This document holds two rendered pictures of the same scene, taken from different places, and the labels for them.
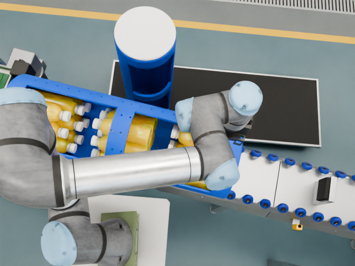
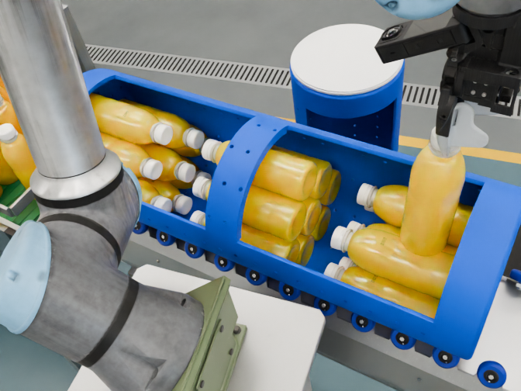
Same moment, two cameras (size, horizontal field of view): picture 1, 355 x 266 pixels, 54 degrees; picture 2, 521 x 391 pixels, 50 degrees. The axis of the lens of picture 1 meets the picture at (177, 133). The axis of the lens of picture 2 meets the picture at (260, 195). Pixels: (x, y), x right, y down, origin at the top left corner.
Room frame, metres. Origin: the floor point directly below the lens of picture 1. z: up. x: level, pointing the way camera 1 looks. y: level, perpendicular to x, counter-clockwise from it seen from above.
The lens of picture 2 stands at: (-0.22, -0.20, 1.89)
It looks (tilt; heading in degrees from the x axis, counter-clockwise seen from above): 50 degrees down; 36
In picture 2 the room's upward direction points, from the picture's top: 12 degrees counter-clockwise
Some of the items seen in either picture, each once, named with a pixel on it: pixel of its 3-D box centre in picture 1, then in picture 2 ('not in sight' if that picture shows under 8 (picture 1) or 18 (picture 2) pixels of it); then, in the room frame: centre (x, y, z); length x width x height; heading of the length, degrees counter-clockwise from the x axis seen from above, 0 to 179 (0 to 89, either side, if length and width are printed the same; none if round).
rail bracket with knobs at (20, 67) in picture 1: (22, 74); not in sight; (0.57, 0.73, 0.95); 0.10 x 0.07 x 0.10; 177
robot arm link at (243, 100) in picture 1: (240, 103); not in sight; (0.33, -0.13, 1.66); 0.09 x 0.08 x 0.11; 114
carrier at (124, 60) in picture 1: (147, 76); (348, 175); (0.85, 0.23, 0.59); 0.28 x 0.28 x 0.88
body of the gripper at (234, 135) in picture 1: (231, 125); (488, 50); (0.33, -0.14, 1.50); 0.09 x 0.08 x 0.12; 87
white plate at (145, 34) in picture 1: (145, 32); (346, 57); (0.85, 0.23, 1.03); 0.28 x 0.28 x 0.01
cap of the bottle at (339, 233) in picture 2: not in sight; (339, 238); (0.28, 0.02, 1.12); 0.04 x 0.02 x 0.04; 177
